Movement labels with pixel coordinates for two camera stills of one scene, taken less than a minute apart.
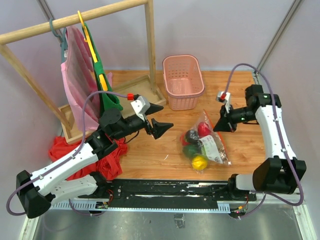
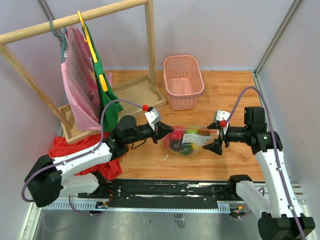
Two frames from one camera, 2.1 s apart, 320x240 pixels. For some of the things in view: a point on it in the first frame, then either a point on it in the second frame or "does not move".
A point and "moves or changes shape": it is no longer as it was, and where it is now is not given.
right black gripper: x=224 y=125 -> x=216 y=146
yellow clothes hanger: x=102 y=78 does not move
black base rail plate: x=168 y=193 does not move
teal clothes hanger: x=62 y=39 does not move
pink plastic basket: x=183 y=81 does not move
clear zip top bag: x=201 y=144 moves or changes shape
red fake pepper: x=203 y=129 -> x=177 y=135
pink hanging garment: x=79 y=79 does not move
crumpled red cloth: x=109 y=167 does not move
